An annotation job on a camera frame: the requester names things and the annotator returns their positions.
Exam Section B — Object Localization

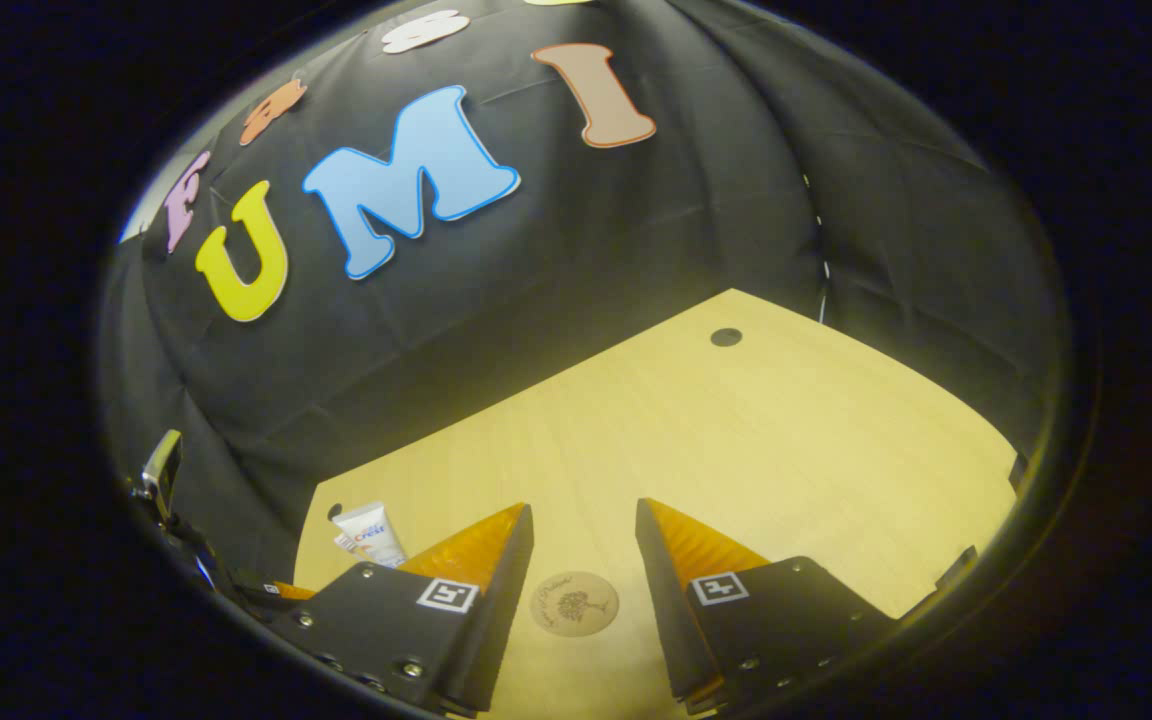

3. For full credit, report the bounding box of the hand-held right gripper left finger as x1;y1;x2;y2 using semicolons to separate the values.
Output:
271;503;535;717

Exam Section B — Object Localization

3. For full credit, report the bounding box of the black backdrop cloth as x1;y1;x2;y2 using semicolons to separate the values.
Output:
96;0;1072;601

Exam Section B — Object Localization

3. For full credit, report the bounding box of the white toothpaste tube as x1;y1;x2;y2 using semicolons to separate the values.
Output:
332;502;407;569

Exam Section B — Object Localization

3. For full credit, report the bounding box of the light wooden desktop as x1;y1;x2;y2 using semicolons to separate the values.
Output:
293;289;1020;720

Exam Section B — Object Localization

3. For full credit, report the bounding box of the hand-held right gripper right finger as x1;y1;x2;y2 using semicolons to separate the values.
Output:
635;498;902;716

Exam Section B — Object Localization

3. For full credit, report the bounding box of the round brown coaster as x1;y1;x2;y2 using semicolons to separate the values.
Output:
531;571;620;638

